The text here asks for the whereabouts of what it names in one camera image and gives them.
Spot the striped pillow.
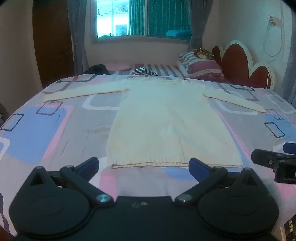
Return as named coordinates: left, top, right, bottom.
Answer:
left=177, top=51, right=225, bottom=80

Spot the black white striped cloth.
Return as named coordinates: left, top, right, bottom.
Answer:
left=131, top=66, right=159, bottom=76

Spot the red white scalloped headboard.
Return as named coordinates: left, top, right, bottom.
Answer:
left=211, top=40, right=275, bottom=91

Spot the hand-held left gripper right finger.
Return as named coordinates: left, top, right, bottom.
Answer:
left=175, top=158, right=265, bottom=207

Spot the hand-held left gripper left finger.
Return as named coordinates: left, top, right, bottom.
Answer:
left=23, top=157, right=115, bottom=207

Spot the white knit sweater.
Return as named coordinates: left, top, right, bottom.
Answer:
left=43, top=75, right=267, bottom=169

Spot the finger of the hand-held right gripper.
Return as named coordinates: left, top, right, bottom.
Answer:
left=251, top=149, right=287, bottom=168
left=283, top=142, right=296, bottom=155

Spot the window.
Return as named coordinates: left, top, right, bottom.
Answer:
left=91, top=0, right=193, bottom=43

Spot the patterned pink grey bed sheet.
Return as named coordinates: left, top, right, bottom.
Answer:
left=0, top=74, right=296, bottom=237

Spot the grey curtain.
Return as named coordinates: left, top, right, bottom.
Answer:
left=67, top=0, right=89, bottom=76
left=188, top=0, right=213, bottom=51

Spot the dark bag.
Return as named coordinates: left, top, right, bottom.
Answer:
left=83, top=64, right=111, bottom=75

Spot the striped mattress cover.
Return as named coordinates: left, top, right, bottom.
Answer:
left=109, top=63, right=232, bottom=84

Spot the teal curtain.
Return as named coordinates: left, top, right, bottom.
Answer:
left=128, top=0, right=192, bottom=38

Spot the brown wooden door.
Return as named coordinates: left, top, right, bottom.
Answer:
left=32, top=0, right=75, bottom=89

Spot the gold patterned cloth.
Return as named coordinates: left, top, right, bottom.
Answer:
left=193, top=48, right=214, bottom=60

